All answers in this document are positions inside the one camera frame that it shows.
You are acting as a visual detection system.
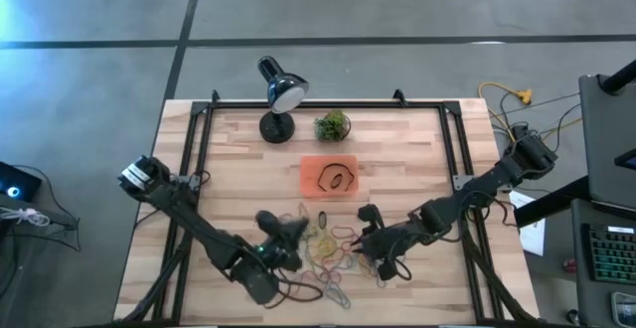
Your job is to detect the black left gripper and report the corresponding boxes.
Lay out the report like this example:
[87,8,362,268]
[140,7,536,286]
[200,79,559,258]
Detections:
[255,210,309,273]

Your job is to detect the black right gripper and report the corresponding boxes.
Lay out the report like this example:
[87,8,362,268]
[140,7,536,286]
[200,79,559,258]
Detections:
[351,203,423,282]

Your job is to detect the yellow rubber band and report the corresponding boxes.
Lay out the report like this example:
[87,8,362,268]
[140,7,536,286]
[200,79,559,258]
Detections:
[315,236,341,260]

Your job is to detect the large thin black rubber band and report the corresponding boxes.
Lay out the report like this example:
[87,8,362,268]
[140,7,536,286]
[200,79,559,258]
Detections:
[316,162,356,194]

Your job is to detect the orange translucent plastic bin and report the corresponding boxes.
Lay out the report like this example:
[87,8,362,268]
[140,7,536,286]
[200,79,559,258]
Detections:
[299,154,360,200]

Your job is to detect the black desk lamp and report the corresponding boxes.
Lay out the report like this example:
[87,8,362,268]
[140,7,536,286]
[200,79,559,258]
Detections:
[256,55,310,144]

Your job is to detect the small green potted plant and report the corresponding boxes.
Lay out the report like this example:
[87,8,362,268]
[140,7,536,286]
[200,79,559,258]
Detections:
[313,110,353,143]

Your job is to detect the grey metal mounting plate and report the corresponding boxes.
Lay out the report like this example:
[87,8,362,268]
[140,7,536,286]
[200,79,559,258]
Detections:
[452,173,481,192]

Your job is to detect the white paper sheet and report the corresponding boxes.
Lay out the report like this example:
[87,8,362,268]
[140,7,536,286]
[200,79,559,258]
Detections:
[509,191,547,258]

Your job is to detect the black desk support beam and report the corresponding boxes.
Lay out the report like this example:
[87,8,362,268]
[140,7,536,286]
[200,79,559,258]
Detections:
[514,176,592,229]

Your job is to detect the dark grey side desk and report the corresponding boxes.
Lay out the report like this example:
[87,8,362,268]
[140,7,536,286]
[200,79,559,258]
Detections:
[570,198,636,328]

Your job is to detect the backlit computer keyboard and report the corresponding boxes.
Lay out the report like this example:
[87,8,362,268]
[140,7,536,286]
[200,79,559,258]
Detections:
[588,224,636,284]

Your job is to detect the grey workstation desk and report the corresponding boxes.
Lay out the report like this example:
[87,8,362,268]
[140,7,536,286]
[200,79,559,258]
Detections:
[578,73,636,210]

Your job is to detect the light grey handheld device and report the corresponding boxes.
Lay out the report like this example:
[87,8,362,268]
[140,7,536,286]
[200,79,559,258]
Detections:
[610,291,636,320]

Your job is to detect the black box with blue light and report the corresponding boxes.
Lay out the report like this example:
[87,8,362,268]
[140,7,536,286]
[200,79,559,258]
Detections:
[0,161,44,204]

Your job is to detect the black stand pole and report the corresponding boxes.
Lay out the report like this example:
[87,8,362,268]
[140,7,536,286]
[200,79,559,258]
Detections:
[598,59,636,95]

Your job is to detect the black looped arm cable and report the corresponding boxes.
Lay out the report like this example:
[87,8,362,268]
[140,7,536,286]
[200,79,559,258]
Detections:
[262,277,325,310]
[392,255,414,283]

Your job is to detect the black cable bundle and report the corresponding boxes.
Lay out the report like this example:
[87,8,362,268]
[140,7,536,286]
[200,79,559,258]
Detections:
[461,208,536,324]
[121,203,198,324]

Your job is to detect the yellow extension cable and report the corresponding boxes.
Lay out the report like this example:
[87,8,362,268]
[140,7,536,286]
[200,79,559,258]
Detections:
[477,82,536,143]

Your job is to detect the black floor cable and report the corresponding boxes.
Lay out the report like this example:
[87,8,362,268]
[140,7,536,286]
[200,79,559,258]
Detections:
[14,164,81,252]
[489,91,582,143]

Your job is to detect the white coiled cable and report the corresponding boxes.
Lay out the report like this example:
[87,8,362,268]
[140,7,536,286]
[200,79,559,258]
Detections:
[0,206,52,228]

